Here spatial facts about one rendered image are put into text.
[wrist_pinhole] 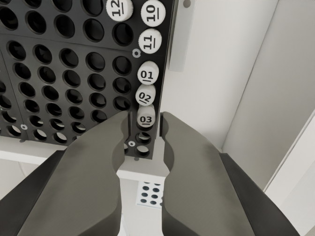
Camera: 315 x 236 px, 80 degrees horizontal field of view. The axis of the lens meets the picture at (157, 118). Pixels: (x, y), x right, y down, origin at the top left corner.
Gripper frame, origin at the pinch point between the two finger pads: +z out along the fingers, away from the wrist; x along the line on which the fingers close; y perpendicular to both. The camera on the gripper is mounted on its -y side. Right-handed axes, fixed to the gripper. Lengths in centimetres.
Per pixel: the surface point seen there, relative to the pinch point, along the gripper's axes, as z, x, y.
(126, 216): 16.3, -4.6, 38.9
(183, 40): 6.8, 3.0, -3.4
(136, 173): 2.6, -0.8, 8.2
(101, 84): 5.4, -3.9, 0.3
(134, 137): 2.0, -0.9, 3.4
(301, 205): 11.7, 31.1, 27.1
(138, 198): 12.5, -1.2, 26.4
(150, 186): 12.2, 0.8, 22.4
